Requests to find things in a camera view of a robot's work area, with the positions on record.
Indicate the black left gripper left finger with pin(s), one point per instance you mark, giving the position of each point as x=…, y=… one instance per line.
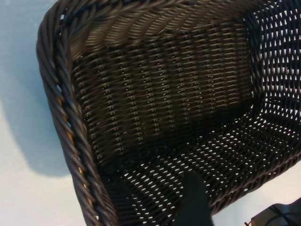
x=196, y=202

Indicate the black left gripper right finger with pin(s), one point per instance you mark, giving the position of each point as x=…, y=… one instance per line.
x=282, y=215

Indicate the dark brown wicker basket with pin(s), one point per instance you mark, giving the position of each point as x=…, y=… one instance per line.
x=164, y=94

